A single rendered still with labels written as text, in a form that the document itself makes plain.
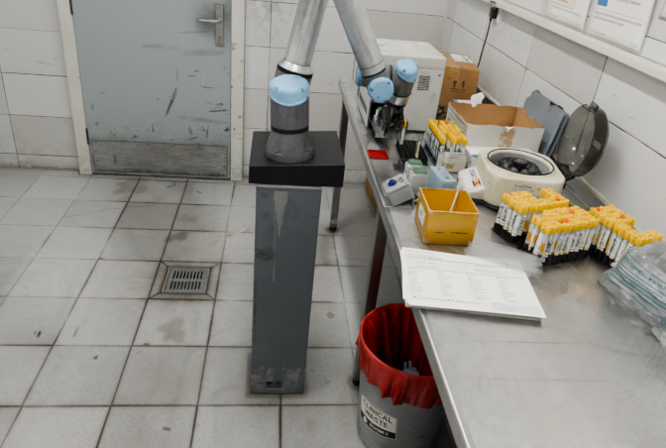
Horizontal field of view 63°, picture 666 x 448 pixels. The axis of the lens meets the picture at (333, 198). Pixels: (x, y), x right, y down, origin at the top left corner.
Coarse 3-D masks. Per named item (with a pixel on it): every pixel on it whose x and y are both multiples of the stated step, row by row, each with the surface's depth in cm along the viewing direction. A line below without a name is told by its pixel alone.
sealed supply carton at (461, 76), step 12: (456, 60) 255; (468, 60) 258; (444, 72) 244; (456, 72) 244; (468, 72) 244; (444, 84) 247; (456, 84) 247; (468, 84) 247; (444, 96) 249; (456, 96) 249; (468, 96) 249
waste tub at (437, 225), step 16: (432, 192) 148; (448, 192) 149; (464, 192) 149; (416, 208) 150; (432, 208) 151; (448, 208) 151; (464, 208) 149; (416, 224) 149; (432, 224) 138; (448, 224) 139; (464, 224) 139; (432, 240) 141; (448, 240) 141; (464, 240) 141
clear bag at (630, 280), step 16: (624, 256) 125; (640, 256) 121; (656, 256) 120; (608, 272) 132; (624, 272) 125; (640, 272) 121; (656, 272) 119; (608, 288) 129; (624, 288) 125; (640, 288) 121; (656, 288) 119; (640, 304) 121; (656, 304) 118; (656, 320) 118
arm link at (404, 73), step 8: (392, 64) 172; (400, 64) 169; (408, 64) 169; (416, 64) 170; (392, 72) 170; (400, 72) 168; (408, 72) 168; (416, 72) 169; (392, 80) 170; (400, 80) 170; (408, 80) 170; (400, 88) 173; (408, 88) 173; (400, 96) 176
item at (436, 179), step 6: (432, 168) 160; (438, 168) 161; (432, 174) 160; (438, 174) 157; (444, 174) 157; (432, 180) 160; (438, 180) 156; (444, 180) 153; (450, 180) 154; (426, 186) 165; (432, 186) 160; (438, 186) 156; (444, 186) 154; (450, 186) 154
